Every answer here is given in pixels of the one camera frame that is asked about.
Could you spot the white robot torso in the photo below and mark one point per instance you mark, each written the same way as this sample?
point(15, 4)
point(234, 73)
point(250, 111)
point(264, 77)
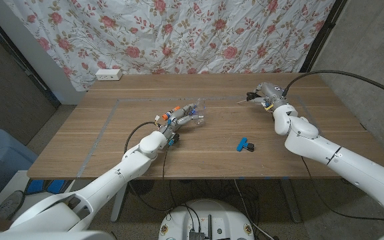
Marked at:
point(45, 236)

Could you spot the black backdrop frame pole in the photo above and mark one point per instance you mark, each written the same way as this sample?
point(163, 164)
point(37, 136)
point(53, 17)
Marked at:
point(18, 63)
point(323, 33)

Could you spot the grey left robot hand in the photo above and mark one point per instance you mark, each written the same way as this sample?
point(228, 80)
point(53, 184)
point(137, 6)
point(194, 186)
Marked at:
point(180, 118)

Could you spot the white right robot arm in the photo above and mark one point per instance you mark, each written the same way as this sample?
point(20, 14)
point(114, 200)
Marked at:
point(345, 160)

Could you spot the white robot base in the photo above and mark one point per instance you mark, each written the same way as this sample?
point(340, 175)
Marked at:
point(212, 213)

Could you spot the floral backdrop cloth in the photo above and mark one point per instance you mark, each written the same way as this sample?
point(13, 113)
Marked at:
point(145, 33)

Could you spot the blue and black clip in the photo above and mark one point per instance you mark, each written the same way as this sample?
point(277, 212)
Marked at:
point(242, 144)

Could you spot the orange glue stick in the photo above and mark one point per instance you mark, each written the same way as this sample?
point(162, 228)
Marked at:
point(170, 112)

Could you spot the blue foot pedal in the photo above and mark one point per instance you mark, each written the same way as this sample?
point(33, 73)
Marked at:
point(34, 186)
point(56, 186)

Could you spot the grey shoe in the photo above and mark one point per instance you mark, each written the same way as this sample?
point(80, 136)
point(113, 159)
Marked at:
point(8, 204)

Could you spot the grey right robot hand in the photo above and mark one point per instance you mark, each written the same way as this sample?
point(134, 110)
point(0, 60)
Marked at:
point(272, 95)

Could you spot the white power strip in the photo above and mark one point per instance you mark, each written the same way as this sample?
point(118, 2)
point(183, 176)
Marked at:
point(108, 74)

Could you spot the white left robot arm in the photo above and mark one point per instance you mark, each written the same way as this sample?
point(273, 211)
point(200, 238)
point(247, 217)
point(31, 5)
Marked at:
point(122, 170)

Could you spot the grey table leg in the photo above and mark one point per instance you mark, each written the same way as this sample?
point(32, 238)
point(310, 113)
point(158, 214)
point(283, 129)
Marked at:
point(292, 203)
point(118, 203)

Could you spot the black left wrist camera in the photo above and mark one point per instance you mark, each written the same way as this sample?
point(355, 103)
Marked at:
point(173, 139)

